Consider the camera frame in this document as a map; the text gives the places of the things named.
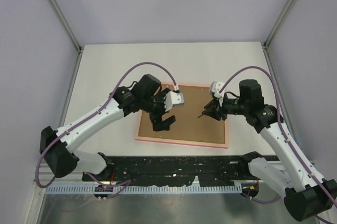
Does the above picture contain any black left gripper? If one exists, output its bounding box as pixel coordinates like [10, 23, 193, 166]
[142, 89, 176, 131]

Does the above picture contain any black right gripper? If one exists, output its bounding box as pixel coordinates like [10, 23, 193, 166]
[203, 92, 249, 120]

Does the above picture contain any pink picture frame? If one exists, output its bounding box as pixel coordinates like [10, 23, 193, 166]
[135, 85, 229, 149]

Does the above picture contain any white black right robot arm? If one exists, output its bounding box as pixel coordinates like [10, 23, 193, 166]
[202, 79, 336, 221]

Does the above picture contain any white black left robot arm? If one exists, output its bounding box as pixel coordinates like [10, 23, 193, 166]
[40, 74, 184, 181]

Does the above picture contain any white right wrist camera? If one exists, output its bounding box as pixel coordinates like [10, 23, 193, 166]
[209, 81, 225, 107]

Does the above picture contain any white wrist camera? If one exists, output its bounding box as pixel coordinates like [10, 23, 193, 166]
[164, 91, 184, 111]
[209, 81, 225, 107]

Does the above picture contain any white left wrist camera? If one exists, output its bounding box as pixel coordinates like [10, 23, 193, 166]
[164, 91, 184, 111]

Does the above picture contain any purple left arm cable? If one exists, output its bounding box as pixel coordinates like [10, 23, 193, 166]
[35, 62, 180, 201]

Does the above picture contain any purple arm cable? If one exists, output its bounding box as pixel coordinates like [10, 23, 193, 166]
[218, 66, 337, 224]
[35, 62, 180, 201]

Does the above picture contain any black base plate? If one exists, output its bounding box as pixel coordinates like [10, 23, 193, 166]
[94, 156, 256, 187]

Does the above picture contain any white slotted cable duct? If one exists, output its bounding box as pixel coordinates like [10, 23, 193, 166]
[45, 183, 242, 195]

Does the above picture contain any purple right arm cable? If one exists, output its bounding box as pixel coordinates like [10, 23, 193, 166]
[218, 66, 337, 224]

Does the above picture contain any aluminium front rail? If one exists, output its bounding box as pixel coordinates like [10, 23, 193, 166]
[33, 159, 322, 184]

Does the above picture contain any right aluminium corner post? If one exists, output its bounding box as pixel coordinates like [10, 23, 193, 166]
[262, 0, 297, 49]

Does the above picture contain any aluminium corner post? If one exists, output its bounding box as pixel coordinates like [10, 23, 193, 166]
[33, 0, 84, 54]
[262, 0, 297, 49]

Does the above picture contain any left aluminium corner post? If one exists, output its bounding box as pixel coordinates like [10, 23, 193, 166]
[33, 0, 84, 54]

